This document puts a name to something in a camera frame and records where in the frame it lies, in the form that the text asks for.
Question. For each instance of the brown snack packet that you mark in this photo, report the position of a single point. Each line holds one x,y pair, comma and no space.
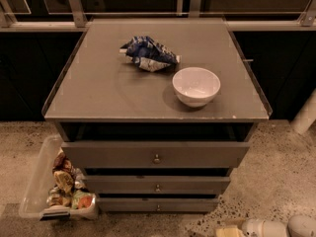
63,172

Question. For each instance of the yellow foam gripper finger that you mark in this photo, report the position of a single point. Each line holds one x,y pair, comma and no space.
228,231

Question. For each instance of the grey drawer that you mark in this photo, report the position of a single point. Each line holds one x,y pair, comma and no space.
155,154
158,185
182,205

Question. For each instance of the white cylindrical robot base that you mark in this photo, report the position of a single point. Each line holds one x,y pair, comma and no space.
306,116

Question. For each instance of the grey drawer cabinet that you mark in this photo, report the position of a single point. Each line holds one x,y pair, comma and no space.
102,96

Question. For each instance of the crumpled blue chip bag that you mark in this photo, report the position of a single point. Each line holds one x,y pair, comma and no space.
149,55

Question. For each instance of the grey bottom drawer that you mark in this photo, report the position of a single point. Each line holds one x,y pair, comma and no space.
182,205

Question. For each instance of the grey top drawer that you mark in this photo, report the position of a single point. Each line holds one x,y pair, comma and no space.
155,154

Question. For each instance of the green orange snack packet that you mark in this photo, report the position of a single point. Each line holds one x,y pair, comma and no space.
81,200

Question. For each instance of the white ceramic bowl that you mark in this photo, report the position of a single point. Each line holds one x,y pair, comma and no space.
195,87

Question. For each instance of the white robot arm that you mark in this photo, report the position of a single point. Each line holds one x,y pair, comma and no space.
297,226

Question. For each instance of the clear plastic storage bin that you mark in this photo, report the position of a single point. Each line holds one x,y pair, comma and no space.
33,204

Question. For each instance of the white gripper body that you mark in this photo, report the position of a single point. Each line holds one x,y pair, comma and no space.
263,229

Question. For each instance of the silver snack packet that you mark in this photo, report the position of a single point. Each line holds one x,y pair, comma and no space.
79,179

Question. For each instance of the metal railing frame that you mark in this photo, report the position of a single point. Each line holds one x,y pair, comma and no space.
238,15

